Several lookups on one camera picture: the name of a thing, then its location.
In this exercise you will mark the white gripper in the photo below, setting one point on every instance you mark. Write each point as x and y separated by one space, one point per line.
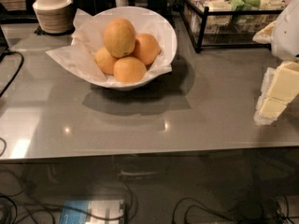
287 34

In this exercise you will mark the orange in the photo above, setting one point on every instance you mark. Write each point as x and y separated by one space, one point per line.
129 70
146 48
119 38
105 61

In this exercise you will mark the green packet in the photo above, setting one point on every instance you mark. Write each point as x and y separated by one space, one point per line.
245 4

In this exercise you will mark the white paper liner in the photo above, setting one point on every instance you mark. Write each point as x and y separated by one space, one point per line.
78 56

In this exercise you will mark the blue power device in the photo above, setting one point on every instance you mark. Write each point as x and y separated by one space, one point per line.
93 212

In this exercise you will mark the stack of paper bowls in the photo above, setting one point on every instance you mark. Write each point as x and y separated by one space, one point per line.
54 16

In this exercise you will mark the black wire rack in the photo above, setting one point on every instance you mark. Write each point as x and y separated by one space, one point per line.
215 24

